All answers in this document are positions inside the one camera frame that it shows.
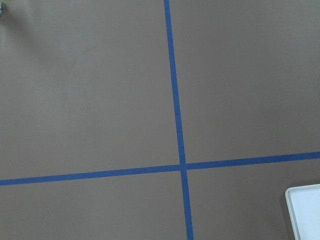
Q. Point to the white rectangular tray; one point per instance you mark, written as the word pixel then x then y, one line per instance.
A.
pixel 303 204

